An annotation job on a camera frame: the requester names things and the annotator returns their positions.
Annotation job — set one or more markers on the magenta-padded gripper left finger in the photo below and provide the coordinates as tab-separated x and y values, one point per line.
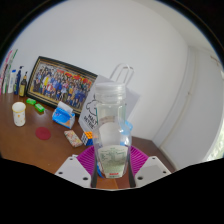
83	160

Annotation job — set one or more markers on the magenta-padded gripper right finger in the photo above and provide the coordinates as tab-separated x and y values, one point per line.
140	160

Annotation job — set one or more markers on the clear plastic drink bottle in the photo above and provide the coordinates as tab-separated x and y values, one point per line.
110	133

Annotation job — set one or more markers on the colourful puzzle cube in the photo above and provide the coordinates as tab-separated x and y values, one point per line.
87	137

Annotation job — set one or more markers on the small patterned flat box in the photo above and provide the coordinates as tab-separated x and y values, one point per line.
73	138

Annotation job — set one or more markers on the blue tissue pack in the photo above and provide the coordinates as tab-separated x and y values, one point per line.
63	116

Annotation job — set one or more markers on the flat round red coaster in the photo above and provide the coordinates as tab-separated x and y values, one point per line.
43	133

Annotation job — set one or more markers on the white paper gift bag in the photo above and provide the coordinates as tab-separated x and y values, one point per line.
87	111

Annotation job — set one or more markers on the small green box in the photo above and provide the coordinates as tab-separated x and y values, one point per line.
39	107
31	101

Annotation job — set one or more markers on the white cup with yellow rim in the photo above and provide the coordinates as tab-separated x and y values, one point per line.
19	114

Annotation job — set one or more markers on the dark framed group picture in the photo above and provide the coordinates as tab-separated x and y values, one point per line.
60	83

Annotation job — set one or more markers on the dark blue pump bottle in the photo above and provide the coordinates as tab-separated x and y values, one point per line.
17	81

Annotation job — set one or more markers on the white bottle with blue cap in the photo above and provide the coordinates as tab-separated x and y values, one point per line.
12	81

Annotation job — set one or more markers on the white and green tube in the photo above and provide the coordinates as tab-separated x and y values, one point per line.
13	56

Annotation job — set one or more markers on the pink and white tube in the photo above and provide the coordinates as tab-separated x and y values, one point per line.
7	59

